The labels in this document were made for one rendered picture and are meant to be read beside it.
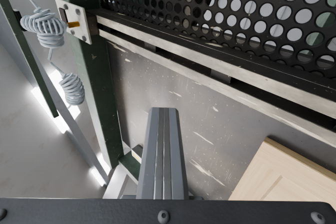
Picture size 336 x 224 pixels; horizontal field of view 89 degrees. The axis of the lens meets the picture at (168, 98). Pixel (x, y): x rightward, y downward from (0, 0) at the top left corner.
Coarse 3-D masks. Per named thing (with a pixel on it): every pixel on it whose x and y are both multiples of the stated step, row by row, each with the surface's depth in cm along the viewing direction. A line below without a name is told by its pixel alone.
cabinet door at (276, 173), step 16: (272, 144) 35; (256, 160) 38; (272, 160) 36; (288, 160) 33; (304, 160) 32; (256, 176) 40; (272, 176) 37; (288, 176) 35; (304, 176) 32; (320, 176) 30; (240, 192) 46; (256, 192) 42; (272, 192) 39; (288, 192) 36; (304, 192) 34; (320, 192) 32
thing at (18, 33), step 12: (0, 0) 41; (12, 12) 44; (36, 12) 44; (48, 12) 44; (12, 24) 45; (36, 24) 44; (24, 36) 48; (48, 36) 50; (60, 36) 48; (24, 48) 49; (36, 72) 54; (60, 72) 55; (60, 84) 56; (72, 84) 55; (48, 96) 59; (72, 96) 57; (84, 96) 62; (48, 108) 63
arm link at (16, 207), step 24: (0, 216) 4; (24, 216) 4; (48, 216) 4; (72, 216) 4; (96, 216) 4; (120, 216) 4; (144, 216) 4; (168, 216) 4; (192, 216) 4; (216, 216) 4; (240, 216) 4; (264, 216) 4; (288, 216) 4; (312, 216) 4
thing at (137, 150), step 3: (135, 147) 86; (138, 147) 86; (132, 150) 84; (135, 150) 84; (138, 150) 84; (141, 150) 84; (132, 153) 86; (135, 153) 83; (138, 153) 83; (141, 153) 83; (138, 156) 82; (141, 156) 82; (189, 192) 70; (189, 195) 69; (192, 195) 69
